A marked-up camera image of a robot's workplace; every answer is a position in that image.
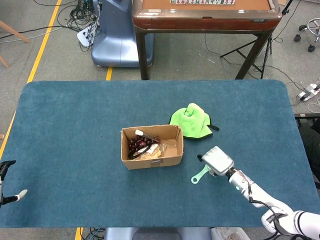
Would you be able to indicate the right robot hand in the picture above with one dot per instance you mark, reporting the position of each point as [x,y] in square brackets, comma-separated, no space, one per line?
[218,161]

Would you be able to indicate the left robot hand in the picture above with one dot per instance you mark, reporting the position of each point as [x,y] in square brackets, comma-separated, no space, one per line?
[1,185]

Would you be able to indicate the light green scrub brush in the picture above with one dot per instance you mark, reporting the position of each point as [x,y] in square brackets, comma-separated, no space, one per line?
[203,172]

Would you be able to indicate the lime green microfiber cloth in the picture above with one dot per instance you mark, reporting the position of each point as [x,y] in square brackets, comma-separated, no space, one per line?
[195,122]

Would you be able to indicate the brown cardboard box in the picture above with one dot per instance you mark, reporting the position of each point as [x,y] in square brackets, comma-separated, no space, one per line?
[150,163]

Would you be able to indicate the bluish mobile robot base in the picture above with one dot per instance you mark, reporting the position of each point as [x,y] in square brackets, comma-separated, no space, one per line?
[115,45]

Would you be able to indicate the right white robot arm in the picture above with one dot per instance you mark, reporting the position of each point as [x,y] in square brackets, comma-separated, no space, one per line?
[250,190]

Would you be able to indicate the bagged bread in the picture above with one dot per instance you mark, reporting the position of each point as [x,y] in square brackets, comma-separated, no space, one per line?
[150,155]

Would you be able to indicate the clear plastic bin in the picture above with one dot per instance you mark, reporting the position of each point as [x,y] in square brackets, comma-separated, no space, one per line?
[230,235]

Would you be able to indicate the blue felt table mat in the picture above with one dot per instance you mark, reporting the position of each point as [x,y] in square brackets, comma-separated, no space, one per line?
[75,150]

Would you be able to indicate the dark red grape bunch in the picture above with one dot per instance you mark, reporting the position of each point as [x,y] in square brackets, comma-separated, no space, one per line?
[137,143]

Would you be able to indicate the grey robot torso base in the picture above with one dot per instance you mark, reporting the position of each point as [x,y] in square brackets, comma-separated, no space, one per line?
[155,235]

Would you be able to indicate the white floor power strip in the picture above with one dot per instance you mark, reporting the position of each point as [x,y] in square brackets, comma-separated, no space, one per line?
[306,94]

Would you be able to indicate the black tripod stand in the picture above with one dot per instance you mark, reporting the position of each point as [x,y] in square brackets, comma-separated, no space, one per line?
[270,46]

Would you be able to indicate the brown mahjong table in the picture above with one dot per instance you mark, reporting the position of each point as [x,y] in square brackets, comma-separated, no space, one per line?
[200,23]

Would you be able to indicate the chrome stool wheel base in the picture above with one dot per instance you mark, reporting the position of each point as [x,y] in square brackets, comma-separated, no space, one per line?
[297,38]

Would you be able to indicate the white chair with wooden legs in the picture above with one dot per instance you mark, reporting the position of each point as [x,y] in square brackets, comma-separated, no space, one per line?
[15,33]

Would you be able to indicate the standing mahjong tile row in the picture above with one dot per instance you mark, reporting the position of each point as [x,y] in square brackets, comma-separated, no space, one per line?
[200,2]

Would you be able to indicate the white power strip with plugs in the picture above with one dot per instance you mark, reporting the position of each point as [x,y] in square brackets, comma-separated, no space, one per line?
[83,37]

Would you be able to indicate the black equipment frame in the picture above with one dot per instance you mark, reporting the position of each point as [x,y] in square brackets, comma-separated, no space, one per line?
[312,145]

